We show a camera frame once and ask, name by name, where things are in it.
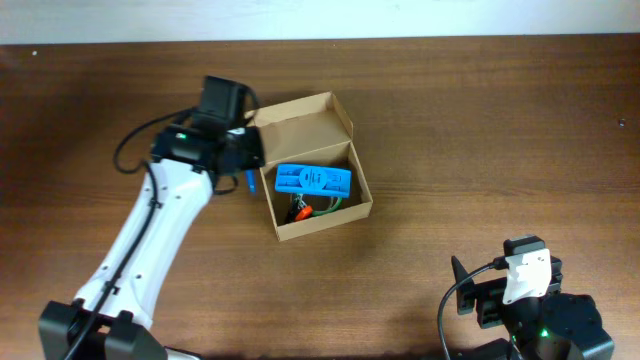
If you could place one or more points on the blue plastic case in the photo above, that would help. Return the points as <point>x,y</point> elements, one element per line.
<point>313,180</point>

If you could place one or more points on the blue ballpoint pen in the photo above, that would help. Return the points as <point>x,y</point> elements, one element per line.
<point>251,181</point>

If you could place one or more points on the green tape roll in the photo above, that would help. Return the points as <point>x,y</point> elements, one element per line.
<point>334,205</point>

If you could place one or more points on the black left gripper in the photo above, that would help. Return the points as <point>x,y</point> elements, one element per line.
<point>247,151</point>

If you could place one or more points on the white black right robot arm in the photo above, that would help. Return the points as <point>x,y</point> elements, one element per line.
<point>554,326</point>

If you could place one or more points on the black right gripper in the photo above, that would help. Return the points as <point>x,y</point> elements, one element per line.
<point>484,301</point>

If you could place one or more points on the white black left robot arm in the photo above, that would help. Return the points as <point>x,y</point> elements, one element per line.
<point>111,315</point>

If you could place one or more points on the brown cardboard box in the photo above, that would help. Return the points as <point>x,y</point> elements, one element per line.
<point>314,130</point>

